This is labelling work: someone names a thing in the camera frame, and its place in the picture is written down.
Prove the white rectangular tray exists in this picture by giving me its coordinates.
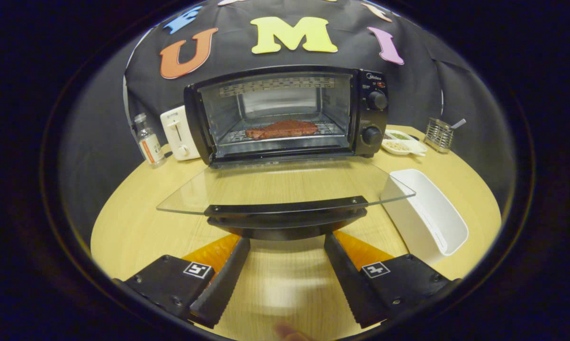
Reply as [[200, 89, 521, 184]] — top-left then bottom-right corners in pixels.
[[380, 169, 469, 266]]

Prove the red raw steak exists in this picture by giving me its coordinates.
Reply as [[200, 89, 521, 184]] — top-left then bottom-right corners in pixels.
[[245, 119, 319, 140]]

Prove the metal wire utensil holder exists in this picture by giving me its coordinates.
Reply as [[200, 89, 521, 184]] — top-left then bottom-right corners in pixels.
[[425, 117, 454, 153]]

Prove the small glass bottle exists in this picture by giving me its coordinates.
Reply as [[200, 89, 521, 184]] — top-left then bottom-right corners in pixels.
[[133, 113, 166, 166]]

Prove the black toaster oven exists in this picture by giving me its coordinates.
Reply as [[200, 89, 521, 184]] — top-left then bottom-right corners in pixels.
[[156, 65, 416, 241]]

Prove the black backdrop cloth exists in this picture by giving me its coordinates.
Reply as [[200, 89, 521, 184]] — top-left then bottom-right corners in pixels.
[[60, 0, 510, 237]]

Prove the white toaster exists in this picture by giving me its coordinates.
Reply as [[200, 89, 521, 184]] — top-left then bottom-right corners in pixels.
[[160, 105, 201, 162]]

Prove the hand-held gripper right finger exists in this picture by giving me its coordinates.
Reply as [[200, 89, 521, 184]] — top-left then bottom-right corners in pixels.
[[324, 231, 458, 329]]

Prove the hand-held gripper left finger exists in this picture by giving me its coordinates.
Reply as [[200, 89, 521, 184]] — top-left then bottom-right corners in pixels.
[[113, 234, 251, 329]]

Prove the white divided dish with beans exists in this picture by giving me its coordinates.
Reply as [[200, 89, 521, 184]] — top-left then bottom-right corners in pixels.
[[381, 129, 428, 157]]

